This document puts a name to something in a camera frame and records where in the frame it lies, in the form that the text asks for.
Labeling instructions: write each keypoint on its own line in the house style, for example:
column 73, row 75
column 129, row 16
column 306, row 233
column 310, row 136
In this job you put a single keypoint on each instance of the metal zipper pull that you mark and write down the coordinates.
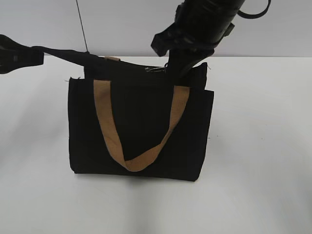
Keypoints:
column 155, row 69

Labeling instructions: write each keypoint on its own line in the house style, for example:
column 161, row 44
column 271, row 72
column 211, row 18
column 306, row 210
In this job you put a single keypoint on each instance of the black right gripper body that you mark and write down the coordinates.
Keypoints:
column 173, row 38

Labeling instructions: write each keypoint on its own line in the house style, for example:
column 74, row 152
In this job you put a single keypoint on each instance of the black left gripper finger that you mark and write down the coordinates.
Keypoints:
column 14, row 48
column 15, row 60

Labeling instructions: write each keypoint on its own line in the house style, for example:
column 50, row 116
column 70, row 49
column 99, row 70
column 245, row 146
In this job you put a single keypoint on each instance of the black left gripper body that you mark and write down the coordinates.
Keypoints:
column 3, row 54

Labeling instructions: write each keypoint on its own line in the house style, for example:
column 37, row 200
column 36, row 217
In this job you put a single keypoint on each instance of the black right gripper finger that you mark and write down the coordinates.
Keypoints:
column 181, row 61

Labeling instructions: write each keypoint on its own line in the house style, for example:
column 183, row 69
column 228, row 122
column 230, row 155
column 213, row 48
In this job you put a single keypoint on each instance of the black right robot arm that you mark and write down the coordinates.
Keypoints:
column 198, row 28

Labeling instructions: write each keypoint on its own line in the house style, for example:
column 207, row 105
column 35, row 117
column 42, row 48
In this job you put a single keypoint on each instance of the black canvas tote bag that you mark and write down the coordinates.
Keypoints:
column 129, row 122

